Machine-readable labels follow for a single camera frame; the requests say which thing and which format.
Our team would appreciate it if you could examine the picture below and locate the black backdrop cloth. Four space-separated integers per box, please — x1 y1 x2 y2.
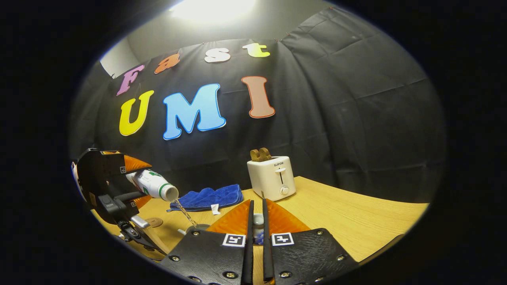
69 8 447 204

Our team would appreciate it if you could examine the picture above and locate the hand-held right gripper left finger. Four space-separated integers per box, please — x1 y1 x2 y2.
160 199 255 285

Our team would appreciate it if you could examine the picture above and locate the white teacup lid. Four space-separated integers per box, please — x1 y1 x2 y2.
253 214 265 245

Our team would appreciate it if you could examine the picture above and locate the white toaster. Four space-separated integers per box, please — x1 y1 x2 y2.
247 156 297 201

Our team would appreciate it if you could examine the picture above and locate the blue towel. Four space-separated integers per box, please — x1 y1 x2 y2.
166 184 244 215

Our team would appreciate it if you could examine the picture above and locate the clear water bottle green label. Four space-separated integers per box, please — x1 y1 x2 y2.
126 169 179 201

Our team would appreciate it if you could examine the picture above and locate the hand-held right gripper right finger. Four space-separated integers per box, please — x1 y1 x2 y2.
261 198 359 285

